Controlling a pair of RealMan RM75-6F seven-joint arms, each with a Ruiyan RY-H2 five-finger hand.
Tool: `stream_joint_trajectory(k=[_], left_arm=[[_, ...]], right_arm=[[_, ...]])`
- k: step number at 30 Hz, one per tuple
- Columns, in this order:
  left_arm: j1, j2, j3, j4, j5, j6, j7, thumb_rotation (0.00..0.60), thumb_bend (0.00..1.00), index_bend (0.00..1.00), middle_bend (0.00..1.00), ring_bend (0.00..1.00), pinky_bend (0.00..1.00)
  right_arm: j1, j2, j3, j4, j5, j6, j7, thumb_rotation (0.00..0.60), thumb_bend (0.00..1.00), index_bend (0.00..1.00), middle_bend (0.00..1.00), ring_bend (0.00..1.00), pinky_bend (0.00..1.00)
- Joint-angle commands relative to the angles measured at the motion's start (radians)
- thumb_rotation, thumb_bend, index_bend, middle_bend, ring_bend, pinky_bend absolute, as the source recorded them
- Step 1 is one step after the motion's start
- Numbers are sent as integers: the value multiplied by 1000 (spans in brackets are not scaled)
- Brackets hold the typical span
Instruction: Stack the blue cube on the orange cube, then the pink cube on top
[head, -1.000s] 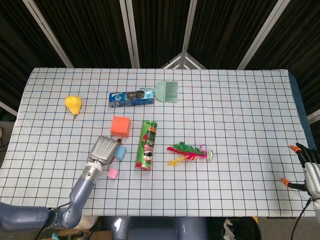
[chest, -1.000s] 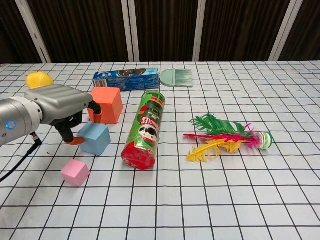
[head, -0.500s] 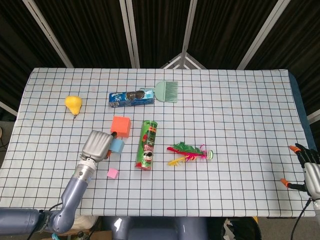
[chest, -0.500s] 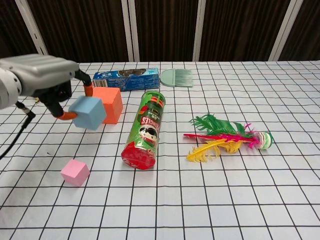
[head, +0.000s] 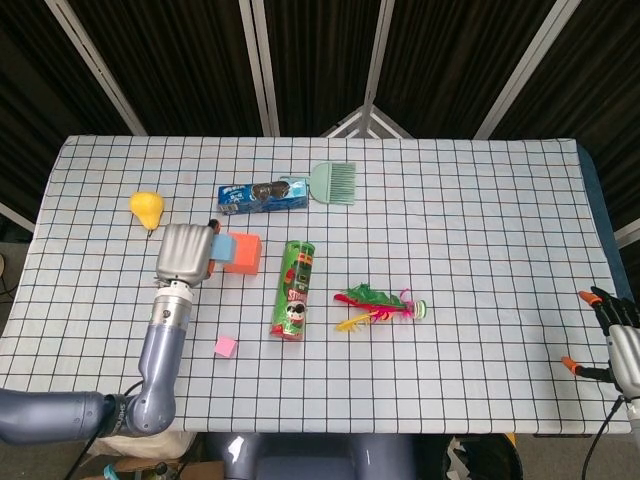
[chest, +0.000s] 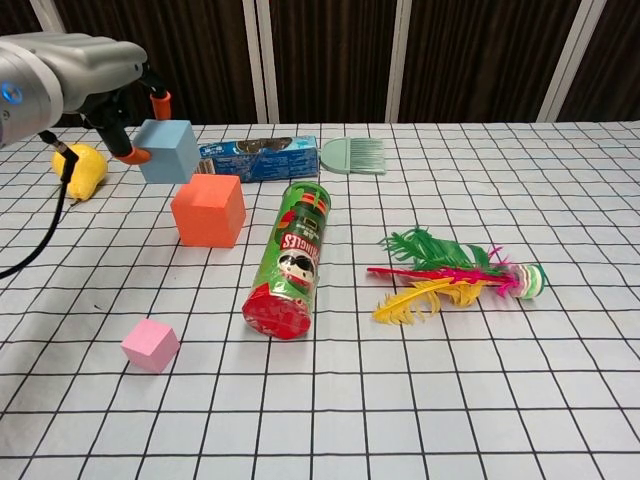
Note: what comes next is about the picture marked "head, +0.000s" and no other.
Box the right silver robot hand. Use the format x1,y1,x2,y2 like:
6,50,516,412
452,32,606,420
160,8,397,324
560,285,640,396

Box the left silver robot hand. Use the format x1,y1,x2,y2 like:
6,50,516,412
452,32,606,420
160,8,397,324
154,218,224,289

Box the blue foam cube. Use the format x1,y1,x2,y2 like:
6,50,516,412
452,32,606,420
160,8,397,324
209,233,240,264

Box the yellow toy pear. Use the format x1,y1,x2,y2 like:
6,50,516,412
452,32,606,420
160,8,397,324
130,191,166,233

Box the large orange foam cube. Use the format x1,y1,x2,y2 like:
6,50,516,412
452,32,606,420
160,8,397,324
223,232,264,277

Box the blue Oreo cookie box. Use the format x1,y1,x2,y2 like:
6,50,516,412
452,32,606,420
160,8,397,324
217,178,310,216

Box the green Pringles can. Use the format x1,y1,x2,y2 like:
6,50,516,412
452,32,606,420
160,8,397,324
270,239,318,343

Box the white screen foot bar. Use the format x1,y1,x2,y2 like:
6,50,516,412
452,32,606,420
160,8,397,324
0,201,37,234
614,219,640,248

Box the blue padded table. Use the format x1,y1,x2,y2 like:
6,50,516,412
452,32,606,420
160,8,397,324
578,142,626,281

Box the mint green comb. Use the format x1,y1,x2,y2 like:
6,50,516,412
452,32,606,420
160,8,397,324
279,161,358,207

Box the white plastic bag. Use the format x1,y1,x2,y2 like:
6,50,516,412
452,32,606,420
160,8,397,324
87,432,197,459

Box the colourful feather shuttlecock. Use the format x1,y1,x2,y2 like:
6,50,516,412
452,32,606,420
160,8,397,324
333,282,428,335

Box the white black-grid tablecloth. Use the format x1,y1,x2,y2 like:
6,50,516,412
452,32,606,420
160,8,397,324
0,134,632,435

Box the white triangular screen foot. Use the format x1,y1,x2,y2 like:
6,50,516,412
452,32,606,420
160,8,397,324
319,103,414,140

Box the blue-grey robot torso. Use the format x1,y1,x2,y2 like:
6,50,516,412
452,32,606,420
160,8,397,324
202,432,419,480

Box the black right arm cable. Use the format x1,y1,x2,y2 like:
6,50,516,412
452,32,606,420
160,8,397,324
579,394,626,480

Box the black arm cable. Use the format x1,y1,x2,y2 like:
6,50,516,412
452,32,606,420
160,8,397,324
64,380,146,480
579,394,626,480

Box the white screen frame post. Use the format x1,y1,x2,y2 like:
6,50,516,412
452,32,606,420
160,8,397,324
360,0,397,109
43,0,148,137
473,0,584,140
238,0,280,137

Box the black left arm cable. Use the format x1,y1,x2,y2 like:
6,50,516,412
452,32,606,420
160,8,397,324
64,380,146,480

